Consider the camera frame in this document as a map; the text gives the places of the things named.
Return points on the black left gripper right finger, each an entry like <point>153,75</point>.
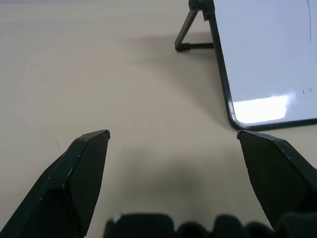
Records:
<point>277,173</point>

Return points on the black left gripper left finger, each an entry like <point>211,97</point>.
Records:
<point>62,188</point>

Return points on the black-framed whiteboard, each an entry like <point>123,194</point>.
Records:
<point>265,59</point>

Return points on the black whiteboard stand leg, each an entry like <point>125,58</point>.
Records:
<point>191,27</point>

